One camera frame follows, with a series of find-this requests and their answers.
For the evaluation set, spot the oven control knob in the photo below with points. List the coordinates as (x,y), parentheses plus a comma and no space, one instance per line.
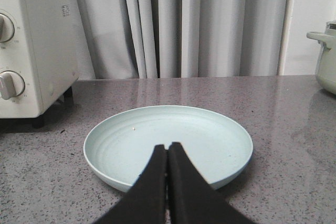
(6,28)
(12,85)

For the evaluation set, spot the upper oven control knob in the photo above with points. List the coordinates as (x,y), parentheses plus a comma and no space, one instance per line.
(6,28)

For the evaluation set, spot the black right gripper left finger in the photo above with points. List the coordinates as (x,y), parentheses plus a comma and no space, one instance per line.
(144,202)

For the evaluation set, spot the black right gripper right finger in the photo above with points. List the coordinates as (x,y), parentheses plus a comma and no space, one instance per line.
(191,198)

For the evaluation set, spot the grey curtain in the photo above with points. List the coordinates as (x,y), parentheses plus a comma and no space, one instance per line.
(117,39)

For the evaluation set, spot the lower oven control knob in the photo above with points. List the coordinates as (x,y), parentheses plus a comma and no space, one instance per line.
(12,85)

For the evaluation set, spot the pale green cooking pot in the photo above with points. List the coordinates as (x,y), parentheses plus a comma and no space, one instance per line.
(325,69)

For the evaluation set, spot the white Toshiba toaster oven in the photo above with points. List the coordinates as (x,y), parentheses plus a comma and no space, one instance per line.
(42,51)

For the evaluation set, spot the light blue plate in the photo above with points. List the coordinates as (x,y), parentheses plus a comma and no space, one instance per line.
(119,148)

